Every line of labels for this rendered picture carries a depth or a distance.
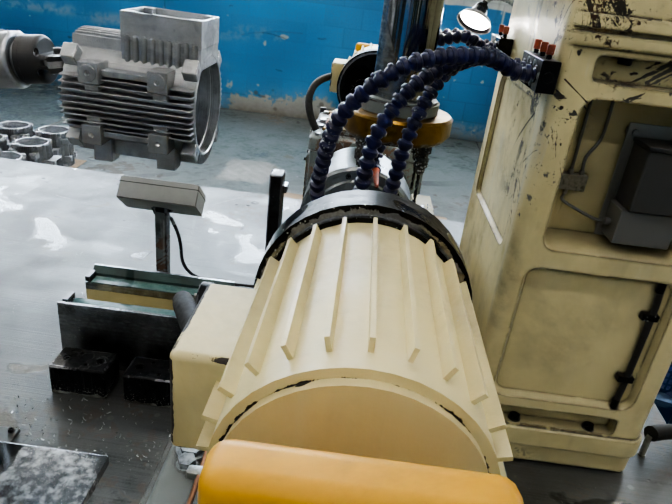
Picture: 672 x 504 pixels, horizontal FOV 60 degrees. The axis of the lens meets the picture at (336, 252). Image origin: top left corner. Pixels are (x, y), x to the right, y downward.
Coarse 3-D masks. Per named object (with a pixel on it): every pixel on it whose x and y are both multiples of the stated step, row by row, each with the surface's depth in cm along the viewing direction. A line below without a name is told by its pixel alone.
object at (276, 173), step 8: (272, 176) 85; (280, 176) 85; (272, 184) 85; (280, 184) 85; (288, 184) 88; (272, 192) 86; (280, 192) 86; (272, 200) 86; (280, 200) 86; (272, 208) 87; (280, 208) 87; (272, 216) 88; (280, 216) 88; (272, 224) 88; (280, 224) 89; (272, 232) 89
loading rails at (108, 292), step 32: (96, 288) 116; (128, 288) 116; (160, 288) 117; (192, 288) 118; (64, 320) 107; (96, 320) 106; (128, 320) 106; (160, 320) 105; (128, 352) 109; (160, 352) 108
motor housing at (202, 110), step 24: (96, 48) 87; (120, 48) 87; (72, 72) 85; (120, 72) 84; (144, 72) 86; (216, 72) 97; (72, 96) 86; (96, 96) 85; (120, 96) 84; (144, 96) 85; (168, 96) 84; (192, 96) 85; (216, 96) 100; (72, 120) 89; (120, 120) 86; (144, 120) 87; (168, 120) 85; (192, 120) 86; (216, 120) 101; (120, 144) 92; (144, 144) 92
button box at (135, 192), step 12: (120, 180) 123; (132, 180) 124; (144, 180) 124; (156, 180) 124; (120, 192) 123; (132, 192) 123; (144, 192) 123; (156, 192) 123; (168, 192) 123; (180, 192) 123; (192, 192) 123; (132, 204) 126; (144, 204) 125; (156, 204) 124; (168, 204) 123; (180, 204) 122; (192, 204) 122
